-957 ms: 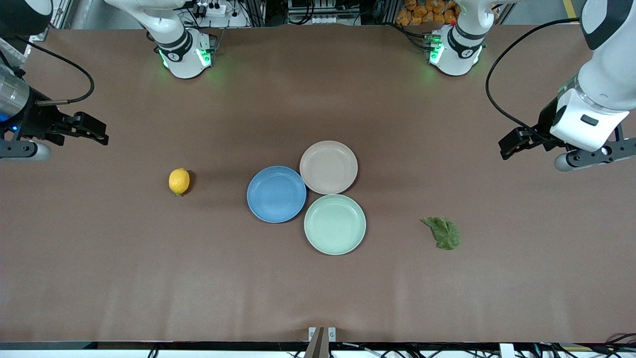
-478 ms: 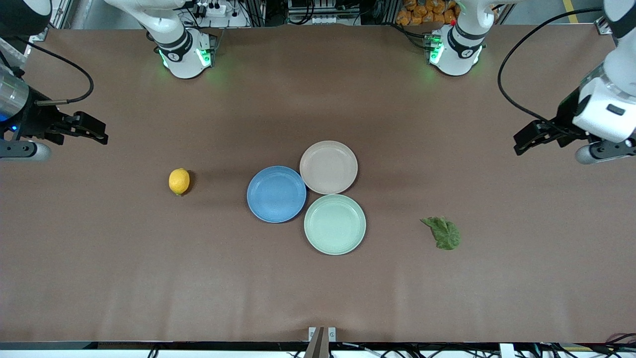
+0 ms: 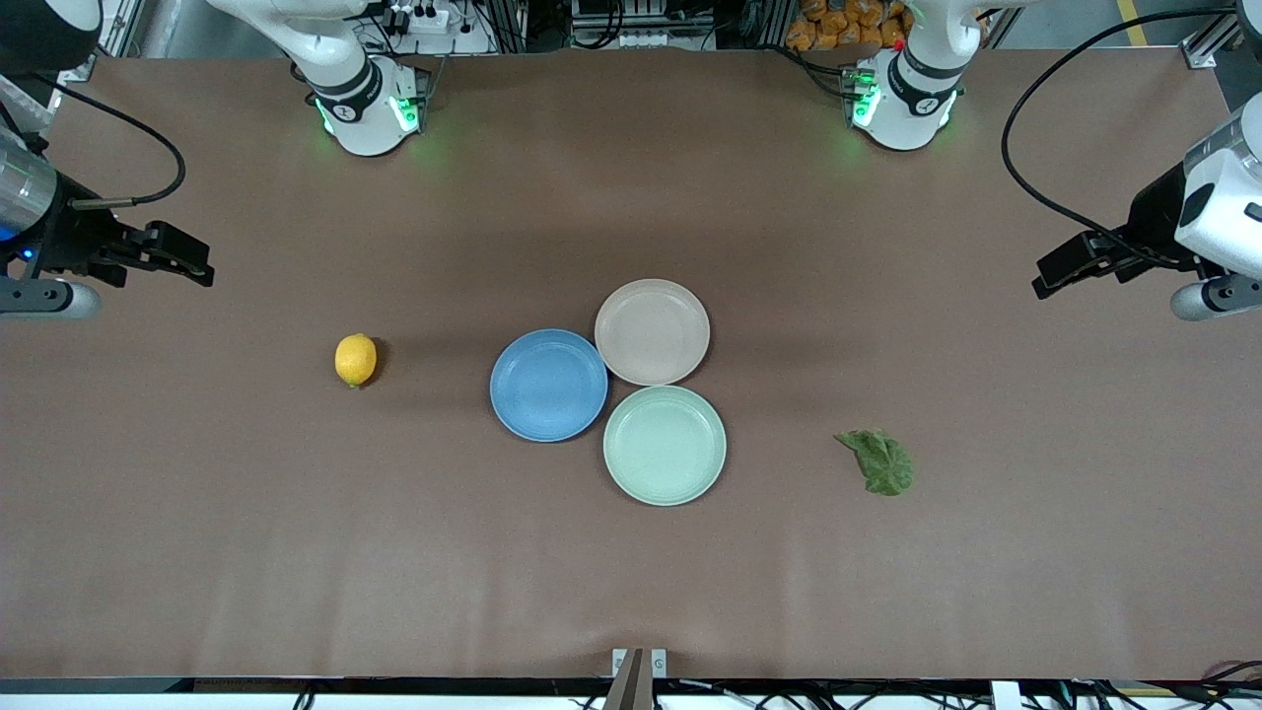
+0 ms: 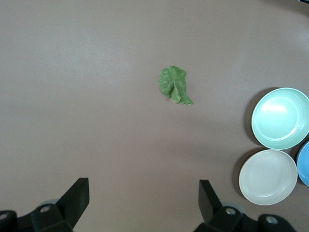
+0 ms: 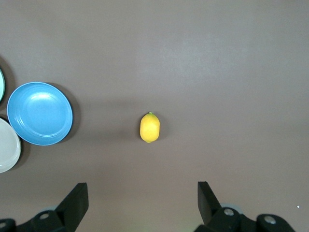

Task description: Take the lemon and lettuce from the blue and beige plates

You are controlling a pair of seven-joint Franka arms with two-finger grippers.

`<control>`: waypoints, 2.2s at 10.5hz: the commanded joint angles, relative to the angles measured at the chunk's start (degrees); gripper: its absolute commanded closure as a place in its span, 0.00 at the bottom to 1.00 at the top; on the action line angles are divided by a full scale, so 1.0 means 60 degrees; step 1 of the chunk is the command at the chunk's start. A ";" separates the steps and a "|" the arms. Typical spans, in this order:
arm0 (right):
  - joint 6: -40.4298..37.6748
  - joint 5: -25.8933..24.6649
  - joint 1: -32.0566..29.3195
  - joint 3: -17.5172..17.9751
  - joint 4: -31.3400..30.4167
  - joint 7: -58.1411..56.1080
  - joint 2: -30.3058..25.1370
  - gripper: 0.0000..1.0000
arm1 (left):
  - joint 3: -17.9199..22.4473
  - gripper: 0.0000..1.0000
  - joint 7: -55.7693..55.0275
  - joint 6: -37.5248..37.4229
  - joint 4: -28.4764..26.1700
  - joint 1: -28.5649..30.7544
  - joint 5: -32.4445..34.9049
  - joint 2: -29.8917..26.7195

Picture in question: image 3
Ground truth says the yellow lemon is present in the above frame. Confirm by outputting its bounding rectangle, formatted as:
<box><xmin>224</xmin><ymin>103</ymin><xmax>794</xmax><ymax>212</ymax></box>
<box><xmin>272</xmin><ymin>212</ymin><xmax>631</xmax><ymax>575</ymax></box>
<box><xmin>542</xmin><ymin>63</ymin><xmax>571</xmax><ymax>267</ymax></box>
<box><xmin>334</xmin><ymin>333</ymin><xmax>378</xmax><ymax>389</ymax></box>

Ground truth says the green lettuce leaf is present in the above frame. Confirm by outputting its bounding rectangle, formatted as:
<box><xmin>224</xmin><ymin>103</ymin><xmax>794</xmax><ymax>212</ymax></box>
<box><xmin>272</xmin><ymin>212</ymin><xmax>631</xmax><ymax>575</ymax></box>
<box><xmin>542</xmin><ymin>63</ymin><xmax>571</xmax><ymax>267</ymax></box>
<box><xmin>834</xmin><ymin>428</ymin><xmax>915</xmax><ymax>497</ymax></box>

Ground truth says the orange snack bag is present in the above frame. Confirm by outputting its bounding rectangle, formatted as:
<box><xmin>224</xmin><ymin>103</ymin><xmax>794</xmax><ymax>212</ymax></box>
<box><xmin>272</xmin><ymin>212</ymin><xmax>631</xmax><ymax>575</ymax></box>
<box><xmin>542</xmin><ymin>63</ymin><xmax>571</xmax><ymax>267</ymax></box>
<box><xmin>786</xmin><ymin>0</ymin><xmax>913</xmax><ymax>53</ymax></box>

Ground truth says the white power strip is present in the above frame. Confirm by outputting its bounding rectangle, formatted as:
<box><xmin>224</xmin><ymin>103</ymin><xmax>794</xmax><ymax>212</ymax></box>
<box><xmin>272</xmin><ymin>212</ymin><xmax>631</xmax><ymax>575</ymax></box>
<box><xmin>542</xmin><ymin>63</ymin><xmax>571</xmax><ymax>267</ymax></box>
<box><xmin>380</xmin><ymin>0</ymin><xmax>456</xmax><ymax>36</ymax></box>

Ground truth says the blue plate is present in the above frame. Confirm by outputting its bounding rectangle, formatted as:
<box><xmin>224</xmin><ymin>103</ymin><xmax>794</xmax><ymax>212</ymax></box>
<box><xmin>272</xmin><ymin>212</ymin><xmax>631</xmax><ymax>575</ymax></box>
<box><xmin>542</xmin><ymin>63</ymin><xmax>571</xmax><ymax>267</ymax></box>
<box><xmin>490</xmin><ymin>328</ymin><xmax>609</xmax><ymax>443</ymax></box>

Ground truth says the beige plate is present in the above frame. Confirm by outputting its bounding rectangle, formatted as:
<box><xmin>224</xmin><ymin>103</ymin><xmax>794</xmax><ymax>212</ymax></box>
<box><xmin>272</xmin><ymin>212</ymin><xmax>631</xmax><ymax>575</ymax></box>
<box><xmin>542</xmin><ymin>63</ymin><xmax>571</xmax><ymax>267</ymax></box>
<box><xmin>595</xmin><ymin>279</ymin><xmax>711</xmax><ymax>387</ymax></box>

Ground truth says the pale green plate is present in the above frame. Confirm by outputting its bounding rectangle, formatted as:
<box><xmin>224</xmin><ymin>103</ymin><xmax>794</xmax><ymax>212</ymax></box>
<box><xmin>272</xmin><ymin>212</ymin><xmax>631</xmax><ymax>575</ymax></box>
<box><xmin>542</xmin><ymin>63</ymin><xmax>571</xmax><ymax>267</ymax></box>
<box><xmin>602</xmin><ymin>385</ymin><xmax>728</xmax><ymax>507</ymax></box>

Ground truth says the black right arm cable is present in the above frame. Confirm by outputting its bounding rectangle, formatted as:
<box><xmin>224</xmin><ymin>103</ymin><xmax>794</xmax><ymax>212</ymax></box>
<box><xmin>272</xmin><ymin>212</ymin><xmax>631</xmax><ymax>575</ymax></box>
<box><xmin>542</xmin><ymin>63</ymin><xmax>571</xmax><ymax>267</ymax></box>
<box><xmin>25</xmin><ymin>74</ymin><xmax>188</xmax><ymax>210</ymax></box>

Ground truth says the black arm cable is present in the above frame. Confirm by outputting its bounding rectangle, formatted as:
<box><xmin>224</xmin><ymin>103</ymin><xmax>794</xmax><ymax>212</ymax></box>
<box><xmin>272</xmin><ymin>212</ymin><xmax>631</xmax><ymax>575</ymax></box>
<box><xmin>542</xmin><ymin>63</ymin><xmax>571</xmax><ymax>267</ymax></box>
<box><xmin>25</xmin><ymin>74</ymin><xmax>188</xmax><ymax>210</ymax></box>
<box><xmin>1001</xmin><ymin>8</ymin><xmax>1243</xmax><ymax>269</ymax></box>

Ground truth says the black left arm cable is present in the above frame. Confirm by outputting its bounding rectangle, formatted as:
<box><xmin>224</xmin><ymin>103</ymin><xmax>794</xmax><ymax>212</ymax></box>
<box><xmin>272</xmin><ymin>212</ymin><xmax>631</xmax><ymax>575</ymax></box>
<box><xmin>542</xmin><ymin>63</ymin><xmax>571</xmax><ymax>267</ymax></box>
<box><xmin>1001</xmin><ymin>8</ymin><xmax>1243</xmax><ymax>269</ymax></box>

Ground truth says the aluminium frame profile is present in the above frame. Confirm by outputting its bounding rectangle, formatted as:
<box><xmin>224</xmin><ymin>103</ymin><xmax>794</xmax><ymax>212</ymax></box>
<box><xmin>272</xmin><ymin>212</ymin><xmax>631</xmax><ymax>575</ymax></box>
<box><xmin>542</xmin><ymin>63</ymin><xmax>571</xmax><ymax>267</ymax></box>
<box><xmin>1181</xmin><ymin>0</ymin><xmax>1262</xmax><ymax>70</ymax></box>

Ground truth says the small metal table bracket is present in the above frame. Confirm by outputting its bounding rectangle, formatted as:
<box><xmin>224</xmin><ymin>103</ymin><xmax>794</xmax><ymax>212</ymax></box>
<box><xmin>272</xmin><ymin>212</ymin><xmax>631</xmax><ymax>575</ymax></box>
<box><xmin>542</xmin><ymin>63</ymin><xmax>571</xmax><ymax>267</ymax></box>
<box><xmin>611</xmin><ymin>648</ymin><xmax>668</xmax><ymax>681</ymax></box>

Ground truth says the brown wedge post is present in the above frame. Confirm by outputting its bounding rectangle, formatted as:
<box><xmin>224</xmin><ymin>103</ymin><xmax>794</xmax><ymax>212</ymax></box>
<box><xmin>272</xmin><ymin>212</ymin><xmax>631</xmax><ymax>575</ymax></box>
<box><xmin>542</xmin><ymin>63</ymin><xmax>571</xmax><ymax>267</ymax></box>
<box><xmin>602</xmin><ymin>648</ymin><xmax>655</xmax><ymax>710</ymax></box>

